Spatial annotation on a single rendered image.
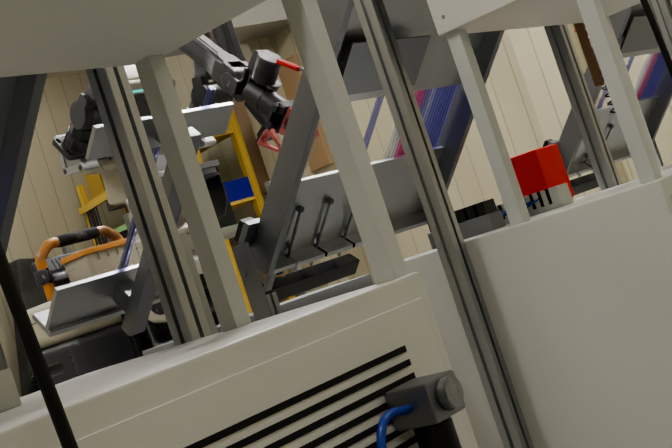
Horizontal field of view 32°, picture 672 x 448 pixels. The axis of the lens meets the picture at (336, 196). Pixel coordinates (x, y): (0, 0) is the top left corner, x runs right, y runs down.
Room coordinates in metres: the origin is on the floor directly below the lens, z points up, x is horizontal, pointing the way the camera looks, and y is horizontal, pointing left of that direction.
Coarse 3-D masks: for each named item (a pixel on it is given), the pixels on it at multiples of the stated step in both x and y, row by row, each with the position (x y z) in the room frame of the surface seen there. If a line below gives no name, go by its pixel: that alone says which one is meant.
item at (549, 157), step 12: (516, 156) 3.29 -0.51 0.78; (528, 156) 3.26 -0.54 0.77; (540, 156) 3.26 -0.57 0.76; (552, 156) 3.31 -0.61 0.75; (516, 168) 3.29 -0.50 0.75; (528, 168) 3.27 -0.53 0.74; (540, 168) 3.25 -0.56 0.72; (552, 168) 3.30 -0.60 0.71; (564, 168) 3.35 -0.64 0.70; (528, 180) 3.28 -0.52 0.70; (540, 180) 3.26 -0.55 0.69; (552, 180) 3.28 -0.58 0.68; (564, 180) 3.33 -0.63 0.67; (528, 192) 3.29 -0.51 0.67
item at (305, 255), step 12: (408, 216) 3.06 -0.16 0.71; (420, 216) 3.09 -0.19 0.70; (396, 228) 2.97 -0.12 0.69; (408, 228) 3.01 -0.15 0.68; (336, 240) 2.81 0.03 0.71; (348, 240) 2.83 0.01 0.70; (360, 240) 2.85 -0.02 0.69; (300, 252) 2.70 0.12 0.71; (312, 252) 2.71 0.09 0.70; (324, 252) 2.74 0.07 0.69; (336, 252) 2.77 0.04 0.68; (276, 264) 2.61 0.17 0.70; (288, 264) 2.63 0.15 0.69; (300, 264) 2.66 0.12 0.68
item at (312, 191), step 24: (384, 168) 2.84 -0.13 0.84; (408, 168) 2.94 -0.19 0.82; (312, 192) 2.63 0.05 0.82; (336, 192) 2.71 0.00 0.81; (384, 192) 2.90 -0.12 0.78; (408, 192) 3.00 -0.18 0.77; (312, 216) 2.68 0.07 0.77; (336, 216) 2.77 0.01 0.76; (288, 240) 2.65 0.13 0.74; (312, 240) 2.73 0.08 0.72
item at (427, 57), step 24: (384, 0) 2.48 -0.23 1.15; (408, 0) 2.55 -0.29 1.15; (360, 24) 2.45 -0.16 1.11; (408, 24) 2.60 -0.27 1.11; (432, 24) 2.68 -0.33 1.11; (360, 48) 2.42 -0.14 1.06; (408, 48) 2.58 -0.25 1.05; (432, 48) 2.74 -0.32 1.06; (360, 72) 2.47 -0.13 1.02; (408, 72) 2.63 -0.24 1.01; (432, 72) 2.79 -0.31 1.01; (456, 72) 2.89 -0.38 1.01; (360, 96) 2.59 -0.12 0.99
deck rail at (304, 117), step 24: (336, 0) 2.32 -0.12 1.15; (336, 24) 2.33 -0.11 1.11; (336, 48) 2.35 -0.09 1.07; (312, 96) 2.40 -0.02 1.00; (288, 120) 2.45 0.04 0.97; (312, 120) 2.41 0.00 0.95; (288, 144) 2.46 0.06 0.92; (288, 168) 2.48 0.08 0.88; (288, 192) 2.49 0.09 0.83; (264, 216) 2.54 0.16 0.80; (288, 216) 2.52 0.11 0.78; (264, 240) 2.56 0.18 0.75; (264, 264) 2.57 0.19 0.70
